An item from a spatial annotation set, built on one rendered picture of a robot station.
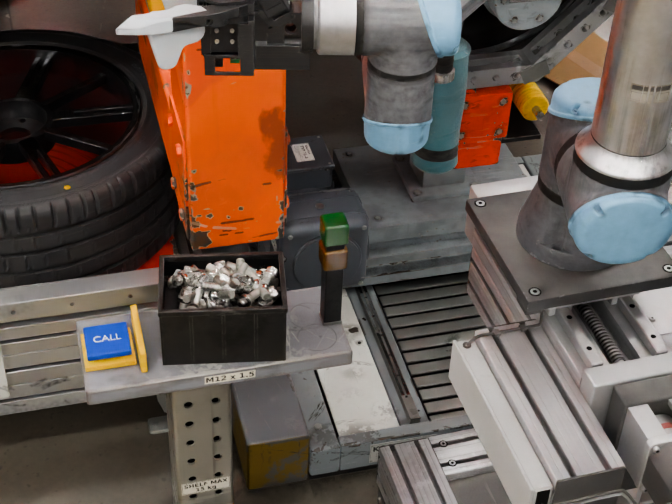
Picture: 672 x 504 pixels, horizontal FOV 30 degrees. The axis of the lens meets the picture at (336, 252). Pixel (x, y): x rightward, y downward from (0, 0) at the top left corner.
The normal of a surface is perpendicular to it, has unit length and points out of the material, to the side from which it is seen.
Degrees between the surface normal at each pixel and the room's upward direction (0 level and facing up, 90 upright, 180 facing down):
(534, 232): 72
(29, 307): 90
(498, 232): 0
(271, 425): 0
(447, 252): 90
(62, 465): 0
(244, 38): 82
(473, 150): 90
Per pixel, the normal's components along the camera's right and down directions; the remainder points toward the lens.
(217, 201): 0.25, 0.62
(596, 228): 0.03, 0.73
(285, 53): 0.04, 0.53
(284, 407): 0.04, -0.77
